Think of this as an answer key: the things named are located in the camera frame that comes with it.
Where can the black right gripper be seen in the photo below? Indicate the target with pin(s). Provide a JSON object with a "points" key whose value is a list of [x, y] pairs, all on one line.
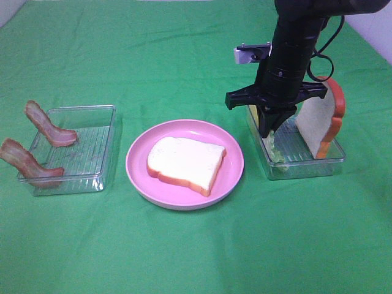
{"points": [[277, 94]]}

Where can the green lettuce leaf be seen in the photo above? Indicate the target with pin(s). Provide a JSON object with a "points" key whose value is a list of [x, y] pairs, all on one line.
{"points": [[274, 163]]}

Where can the bread slice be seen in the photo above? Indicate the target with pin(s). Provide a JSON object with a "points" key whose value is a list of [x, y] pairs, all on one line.
{"points": [[320, 119], [186, 162]]}

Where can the bacon strip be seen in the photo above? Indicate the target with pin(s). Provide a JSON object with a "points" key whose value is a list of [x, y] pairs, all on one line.
{"points": [[16, 155], [56, 136]]}

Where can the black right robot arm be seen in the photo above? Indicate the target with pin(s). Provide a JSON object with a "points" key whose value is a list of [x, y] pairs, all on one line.
{"points": [[283, 63]]}

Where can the right clear plastic tray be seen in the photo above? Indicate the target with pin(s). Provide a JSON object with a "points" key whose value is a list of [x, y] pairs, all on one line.
{"points": [[297, 155]]}

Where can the clear plastic tray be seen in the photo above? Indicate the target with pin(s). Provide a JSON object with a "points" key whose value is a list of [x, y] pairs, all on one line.
{"points": [[89, 163], [297, 155]]}

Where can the pink round plate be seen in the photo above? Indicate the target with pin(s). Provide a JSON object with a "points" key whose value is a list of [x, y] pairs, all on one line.
{"points": [[176, 197]]}

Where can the green tablecloth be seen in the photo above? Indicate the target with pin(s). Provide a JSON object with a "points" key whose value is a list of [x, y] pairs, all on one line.
{"points": [[158, 61]]}

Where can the left clear plastic tray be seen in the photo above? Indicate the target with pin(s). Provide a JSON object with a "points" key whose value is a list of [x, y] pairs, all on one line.
{"points": [[89, 163]]}

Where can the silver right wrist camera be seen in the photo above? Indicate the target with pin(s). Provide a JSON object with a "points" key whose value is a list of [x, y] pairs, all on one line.
{"points": [[245, 54]]}

